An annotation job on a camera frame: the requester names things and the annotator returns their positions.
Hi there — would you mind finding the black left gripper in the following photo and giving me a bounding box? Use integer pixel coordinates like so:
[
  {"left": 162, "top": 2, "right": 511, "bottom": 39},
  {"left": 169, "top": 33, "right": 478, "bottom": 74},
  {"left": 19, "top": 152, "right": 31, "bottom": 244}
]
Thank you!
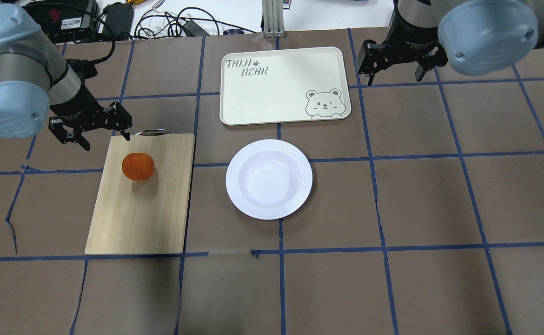
[{"left": 47, "top": 84, "right": 133, "bottom": 151}]

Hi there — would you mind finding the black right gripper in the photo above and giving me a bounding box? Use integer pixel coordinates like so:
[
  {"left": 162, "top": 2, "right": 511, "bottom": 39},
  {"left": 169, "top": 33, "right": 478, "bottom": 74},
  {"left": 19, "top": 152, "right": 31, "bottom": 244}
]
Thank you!
[{"left": 357, "top": 12, "right": 448, "bottom": 86}]

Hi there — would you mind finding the orange fruit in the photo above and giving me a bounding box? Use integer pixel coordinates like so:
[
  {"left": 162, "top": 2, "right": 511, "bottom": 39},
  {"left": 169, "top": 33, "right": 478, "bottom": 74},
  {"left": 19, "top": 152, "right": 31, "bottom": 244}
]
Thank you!
[{"left": 121, "top": 153, "right": 155, "bottom": 181}]

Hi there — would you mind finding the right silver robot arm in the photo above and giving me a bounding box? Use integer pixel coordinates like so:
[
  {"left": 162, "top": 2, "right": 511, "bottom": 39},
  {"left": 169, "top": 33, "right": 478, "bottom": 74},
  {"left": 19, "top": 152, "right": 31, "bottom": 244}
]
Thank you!
[{"left": 355, "top": 0, "right": 544, "bottom": 85}]

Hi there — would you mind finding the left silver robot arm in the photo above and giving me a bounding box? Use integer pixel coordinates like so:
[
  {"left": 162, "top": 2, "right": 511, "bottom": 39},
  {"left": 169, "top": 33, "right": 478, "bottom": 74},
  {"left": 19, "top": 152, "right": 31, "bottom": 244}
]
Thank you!
[{"left": 0, "top": 4, "right": 133, "bottom": 151}]

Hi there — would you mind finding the cream bear tray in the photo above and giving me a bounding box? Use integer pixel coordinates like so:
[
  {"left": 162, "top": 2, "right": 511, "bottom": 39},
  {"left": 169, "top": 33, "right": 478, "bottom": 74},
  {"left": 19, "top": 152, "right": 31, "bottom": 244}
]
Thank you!
[{"left": 219, "top": 47, "right": 352, "bottom": 126}]

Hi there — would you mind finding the wooden cutting board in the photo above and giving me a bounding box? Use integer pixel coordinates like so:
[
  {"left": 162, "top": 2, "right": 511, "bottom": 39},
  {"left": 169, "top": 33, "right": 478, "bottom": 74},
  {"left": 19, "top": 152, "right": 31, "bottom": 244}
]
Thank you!
[{"left": 85, "top": 134, "right": 195, "bottom": 256}]

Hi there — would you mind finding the black power adapter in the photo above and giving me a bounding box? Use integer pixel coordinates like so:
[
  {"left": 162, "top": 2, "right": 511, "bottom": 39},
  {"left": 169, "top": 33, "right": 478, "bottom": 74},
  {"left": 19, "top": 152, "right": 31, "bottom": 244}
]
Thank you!
[{"left": 102, "top": 2, "right": 134, "bottom": 41}]

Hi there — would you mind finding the black computer box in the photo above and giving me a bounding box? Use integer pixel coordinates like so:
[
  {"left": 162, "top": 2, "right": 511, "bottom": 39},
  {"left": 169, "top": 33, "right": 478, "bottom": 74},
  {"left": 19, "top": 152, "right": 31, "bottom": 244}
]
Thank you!
[{"left": 24, "top": 0, "right": 99, "bottom": 44}]

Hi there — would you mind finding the white round plate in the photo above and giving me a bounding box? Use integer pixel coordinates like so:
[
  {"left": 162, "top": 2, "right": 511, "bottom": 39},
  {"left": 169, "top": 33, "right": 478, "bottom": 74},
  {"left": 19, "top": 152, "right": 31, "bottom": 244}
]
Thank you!
[{"left": 225, "top": 139, "right": 314, "bottom": 220}]

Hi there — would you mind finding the aluminium frame post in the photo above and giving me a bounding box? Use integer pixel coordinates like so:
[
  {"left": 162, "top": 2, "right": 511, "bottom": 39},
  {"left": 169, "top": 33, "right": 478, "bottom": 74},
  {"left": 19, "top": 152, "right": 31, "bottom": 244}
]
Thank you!
[{"left": 262, "top": 0, "right": 285, "bottom": 38}]

